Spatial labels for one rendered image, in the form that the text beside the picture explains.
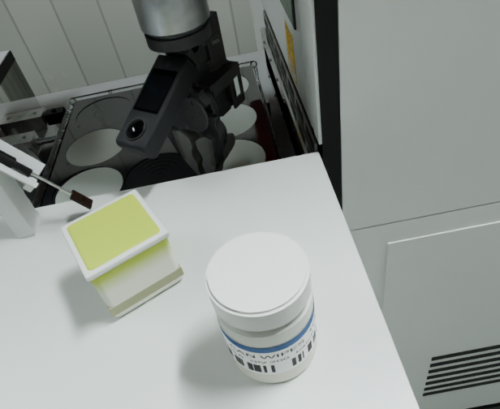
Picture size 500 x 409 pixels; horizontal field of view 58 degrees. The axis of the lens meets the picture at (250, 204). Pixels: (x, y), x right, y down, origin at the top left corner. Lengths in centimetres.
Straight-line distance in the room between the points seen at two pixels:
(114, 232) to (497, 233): 55
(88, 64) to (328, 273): 244
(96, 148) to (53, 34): 197
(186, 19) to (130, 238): 23
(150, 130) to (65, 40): 225
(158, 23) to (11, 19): 228
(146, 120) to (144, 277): 17
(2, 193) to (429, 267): 59
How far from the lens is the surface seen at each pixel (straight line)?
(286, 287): 29
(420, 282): 78
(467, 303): 89
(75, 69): 278
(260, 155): 65
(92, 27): 267
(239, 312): 29
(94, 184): 70
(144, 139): 48
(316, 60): 48
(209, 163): 58
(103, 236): 40
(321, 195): 48
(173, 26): 49
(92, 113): 88
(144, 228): 39
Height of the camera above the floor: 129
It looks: 43 degrees down
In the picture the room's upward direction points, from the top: 12 degrees counter-clockwise
